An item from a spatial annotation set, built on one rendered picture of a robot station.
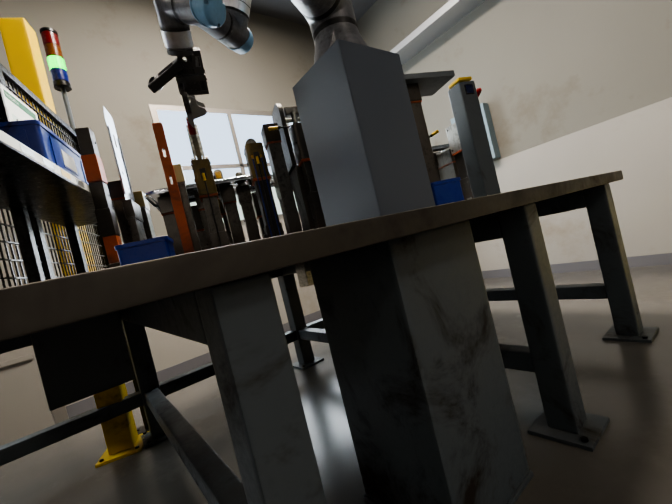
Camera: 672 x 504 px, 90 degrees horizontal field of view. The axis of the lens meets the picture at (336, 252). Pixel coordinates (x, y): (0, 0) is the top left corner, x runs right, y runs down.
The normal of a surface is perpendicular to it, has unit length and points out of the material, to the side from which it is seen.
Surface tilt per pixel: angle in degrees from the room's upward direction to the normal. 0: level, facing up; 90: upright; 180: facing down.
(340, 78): 90
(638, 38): 90
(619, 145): 90
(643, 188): 90
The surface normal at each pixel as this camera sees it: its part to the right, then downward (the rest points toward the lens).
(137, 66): 0.59, -0.14
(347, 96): -0.77, 0.20
